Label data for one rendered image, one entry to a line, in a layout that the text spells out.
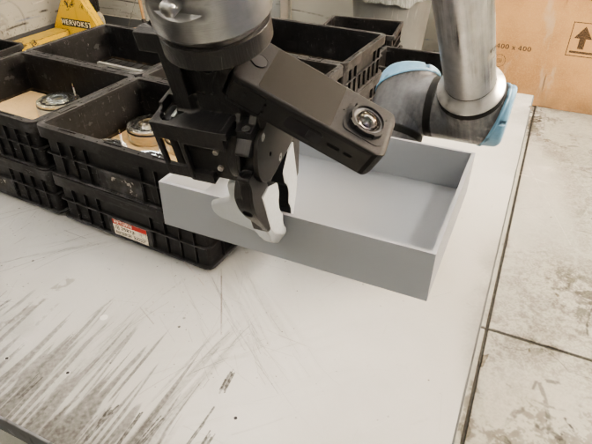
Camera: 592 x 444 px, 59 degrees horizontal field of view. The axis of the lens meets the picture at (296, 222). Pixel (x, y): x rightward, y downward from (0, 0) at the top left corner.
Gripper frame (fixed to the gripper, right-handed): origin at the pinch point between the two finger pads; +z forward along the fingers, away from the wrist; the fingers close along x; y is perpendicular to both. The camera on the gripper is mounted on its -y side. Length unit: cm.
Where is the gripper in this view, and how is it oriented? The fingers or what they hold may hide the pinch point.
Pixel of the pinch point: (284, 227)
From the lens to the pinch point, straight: 46.9
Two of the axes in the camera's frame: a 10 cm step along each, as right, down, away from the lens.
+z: 1.0, 6.3, 7.7
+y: -9.3, -2.1, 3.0
